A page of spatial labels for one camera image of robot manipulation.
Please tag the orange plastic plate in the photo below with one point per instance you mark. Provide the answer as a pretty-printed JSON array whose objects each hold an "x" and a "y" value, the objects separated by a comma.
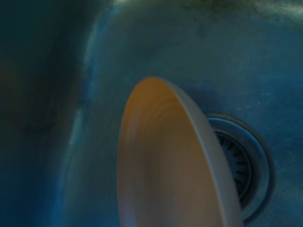
[{"x": 165, "y": 153}]

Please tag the stainless steel double sink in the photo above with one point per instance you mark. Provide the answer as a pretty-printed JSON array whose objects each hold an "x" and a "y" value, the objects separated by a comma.
[{"x": 177, "y": 47}]

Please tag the metal sink drain strainer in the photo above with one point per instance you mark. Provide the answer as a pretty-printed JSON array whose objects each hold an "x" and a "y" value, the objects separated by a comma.
[{"x": 255, "y": 153}]

